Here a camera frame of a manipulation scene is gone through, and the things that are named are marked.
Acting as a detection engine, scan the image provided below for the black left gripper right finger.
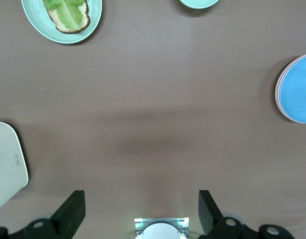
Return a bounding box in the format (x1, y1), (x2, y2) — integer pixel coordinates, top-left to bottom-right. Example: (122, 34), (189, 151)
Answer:
(197, 190), (296, 239)

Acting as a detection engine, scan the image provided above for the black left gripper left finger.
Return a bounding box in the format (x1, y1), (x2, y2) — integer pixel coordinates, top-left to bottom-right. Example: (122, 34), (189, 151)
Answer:
(0, 190), (86, 239)

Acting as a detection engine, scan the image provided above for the pink plate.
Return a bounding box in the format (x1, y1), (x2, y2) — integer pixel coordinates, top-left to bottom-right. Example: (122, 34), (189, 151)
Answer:
(276, 52), (306, 124)

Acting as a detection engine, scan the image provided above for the blue plate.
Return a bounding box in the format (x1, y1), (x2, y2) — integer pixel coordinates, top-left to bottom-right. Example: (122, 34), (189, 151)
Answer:
(277, 54), (306, 123)

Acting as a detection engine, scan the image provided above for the beige toaster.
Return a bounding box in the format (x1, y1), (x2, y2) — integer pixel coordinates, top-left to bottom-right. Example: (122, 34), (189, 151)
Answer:
(0, 121), (29, 214)

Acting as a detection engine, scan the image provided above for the brown table cloth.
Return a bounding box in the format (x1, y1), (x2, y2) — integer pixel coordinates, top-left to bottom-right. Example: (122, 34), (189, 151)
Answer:
(0, 0), (306, 239)

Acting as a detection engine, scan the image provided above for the toasted bread slice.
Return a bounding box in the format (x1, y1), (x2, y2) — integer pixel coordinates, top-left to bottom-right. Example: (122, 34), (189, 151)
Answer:
(47, 0), (91, 34)

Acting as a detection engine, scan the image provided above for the mint green plate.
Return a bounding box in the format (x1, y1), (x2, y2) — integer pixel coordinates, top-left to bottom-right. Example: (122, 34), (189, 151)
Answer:
(21, 0), (103, 45)

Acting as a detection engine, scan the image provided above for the green lettuce leaf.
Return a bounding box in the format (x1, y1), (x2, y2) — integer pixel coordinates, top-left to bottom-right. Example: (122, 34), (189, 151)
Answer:
(42, 0), (87, 28)

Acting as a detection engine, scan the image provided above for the mint green bowl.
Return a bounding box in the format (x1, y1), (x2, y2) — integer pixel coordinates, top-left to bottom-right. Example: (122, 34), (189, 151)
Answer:
(178, 0), (220, 9)

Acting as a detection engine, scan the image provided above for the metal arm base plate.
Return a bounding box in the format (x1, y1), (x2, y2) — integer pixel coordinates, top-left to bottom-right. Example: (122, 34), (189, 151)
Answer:
(134, 217), (190, 237)

